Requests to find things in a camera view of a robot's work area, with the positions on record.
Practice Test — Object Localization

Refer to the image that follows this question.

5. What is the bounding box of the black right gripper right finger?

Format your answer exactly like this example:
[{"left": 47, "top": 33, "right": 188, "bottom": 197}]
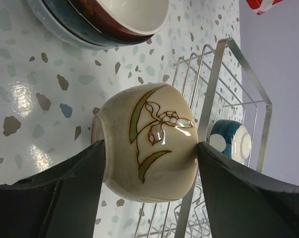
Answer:
[{"left": 197, "top": 142, "right": 299, "bottom": 238}]

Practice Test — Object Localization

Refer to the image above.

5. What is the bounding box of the metal wire dish rack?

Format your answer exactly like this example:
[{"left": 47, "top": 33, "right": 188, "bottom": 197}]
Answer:
[{"left": 134, "top": 38, "right": 272, "bottom": 238}]

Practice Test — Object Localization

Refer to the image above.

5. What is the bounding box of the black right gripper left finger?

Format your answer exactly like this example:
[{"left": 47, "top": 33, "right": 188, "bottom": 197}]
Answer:
[{"left": 0, "top": 140, "right": 106, "bottom": 238}]

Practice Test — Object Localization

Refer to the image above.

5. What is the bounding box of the red floral white cloth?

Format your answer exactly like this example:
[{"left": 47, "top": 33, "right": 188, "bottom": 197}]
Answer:
[{"left": 246, "top": 0, "right": 283, "bottom": 15}]

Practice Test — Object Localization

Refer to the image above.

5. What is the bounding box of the pale white bowl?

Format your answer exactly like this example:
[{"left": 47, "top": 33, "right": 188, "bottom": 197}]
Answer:
[{"left": 26, "top": 0, "right": 112, "bottom": 51}]

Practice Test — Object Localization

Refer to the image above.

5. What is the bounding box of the dark teal glazed bowl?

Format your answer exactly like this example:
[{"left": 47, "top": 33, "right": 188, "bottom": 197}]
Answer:
[{"left": 42, "top": 0, "right": 153, "bottom": 47}]

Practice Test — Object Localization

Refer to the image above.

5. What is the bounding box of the teal white patterned bowl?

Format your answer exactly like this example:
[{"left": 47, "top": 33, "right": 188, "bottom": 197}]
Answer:
[{"left": 209, "top": 119, "right": 252, "bottom": 164}]

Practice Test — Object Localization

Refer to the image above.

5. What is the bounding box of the beige ceramic bowl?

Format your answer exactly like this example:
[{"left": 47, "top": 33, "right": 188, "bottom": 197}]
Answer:
[{"left": 91, "top": 83, "right": 198, "bottom": 203}]

